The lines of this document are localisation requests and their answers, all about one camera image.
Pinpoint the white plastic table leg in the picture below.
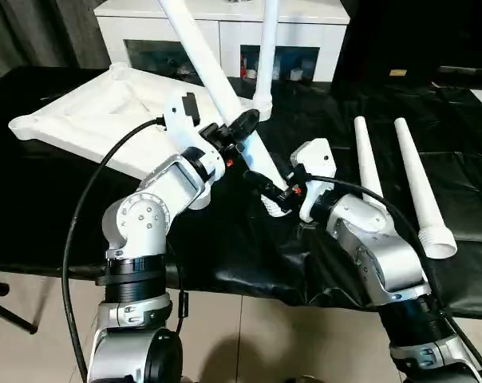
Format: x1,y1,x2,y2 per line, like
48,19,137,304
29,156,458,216
353,115,386,200
253,0,274,120
393,117,459,260
156,0,293,219

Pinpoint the white plastic table top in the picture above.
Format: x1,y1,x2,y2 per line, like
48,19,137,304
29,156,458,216
7,62,273,211

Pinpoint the black mat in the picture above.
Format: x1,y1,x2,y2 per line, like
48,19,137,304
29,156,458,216
0,65,482,320

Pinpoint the white cabinet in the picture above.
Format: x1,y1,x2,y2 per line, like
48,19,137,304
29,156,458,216
93,0,350,84

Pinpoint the grey curtain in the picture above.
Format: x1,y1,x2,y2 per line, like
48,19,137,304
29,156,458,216
0,0,110,88

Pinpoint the black metal stand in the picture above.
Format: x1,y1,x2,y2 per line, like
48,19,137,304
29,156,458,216
0,281,41,335

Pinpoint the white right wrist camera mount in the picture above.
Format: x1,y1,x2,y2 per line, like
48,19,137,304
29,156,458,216
290,137,338,223

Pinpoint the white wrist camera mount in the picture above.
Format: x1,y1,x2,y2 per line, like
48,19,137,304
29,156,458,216
162,92,229,189
290,137,338,223

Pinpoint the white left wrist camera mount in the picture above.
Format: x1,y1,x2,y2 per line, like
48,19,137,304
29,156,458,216
162,92,229,189

